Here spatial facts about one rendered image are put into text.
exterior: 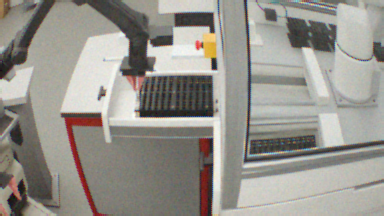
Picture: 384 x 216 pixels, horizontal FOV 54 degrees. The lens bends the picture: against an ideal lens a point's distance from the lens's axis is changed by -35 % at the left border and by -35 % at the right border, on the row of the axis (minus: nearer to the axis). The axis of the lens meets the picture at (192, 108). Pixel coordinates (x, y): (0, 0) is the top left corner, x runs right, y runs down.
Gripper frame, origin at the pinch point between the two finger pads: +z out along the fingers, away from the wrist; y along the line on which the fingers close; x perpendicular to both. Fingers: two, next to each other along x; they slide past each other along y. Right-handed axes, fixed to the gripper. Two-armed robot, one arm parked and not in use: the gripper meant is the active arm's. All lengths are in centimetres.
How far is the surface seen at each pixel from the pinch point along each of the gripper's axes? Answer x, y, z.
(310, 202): 47, -52, -2
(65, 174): -48, 60, 101
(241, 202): 48, -31, -6
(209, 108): 1.6, -20.6, 4.1
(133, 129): 8.5, 0.1, 8.1
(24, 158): -20, 77, 67
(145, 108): 3.1, -2.9, 4.6
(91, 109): -13.6, 21.2, 20.9
